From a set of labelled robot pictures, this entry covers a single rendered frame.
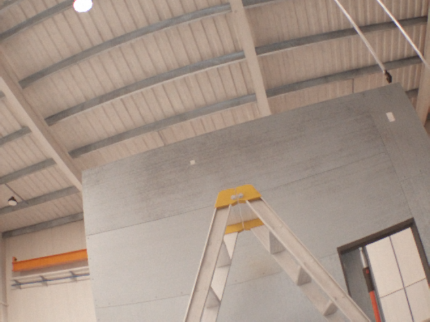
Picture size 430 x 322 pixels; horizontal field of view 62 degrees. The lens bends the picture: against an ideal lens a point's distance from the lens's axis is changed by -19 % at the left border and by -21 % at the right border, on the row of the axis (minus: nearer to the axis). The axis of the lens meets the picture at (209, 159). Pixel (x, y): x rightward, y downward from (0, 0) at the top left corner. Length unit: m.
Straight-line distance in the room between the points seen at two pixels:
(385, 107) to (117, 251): 2.16
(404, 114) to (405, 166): 0.45
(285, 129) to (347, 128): 0.45
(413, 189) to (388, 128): 0.51
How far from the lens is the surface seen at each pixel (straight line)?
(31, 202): 13.15
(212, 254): 1.85
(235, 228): 2.20
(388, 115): 3.09
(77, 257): 12.82
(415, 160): 2.92
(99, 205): 3.06
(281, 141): 2.92
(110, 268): 2.84
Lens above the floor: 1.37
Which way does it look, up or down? 33 degrees up
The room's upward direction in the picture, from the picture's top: 12 degrees counter-clockwise
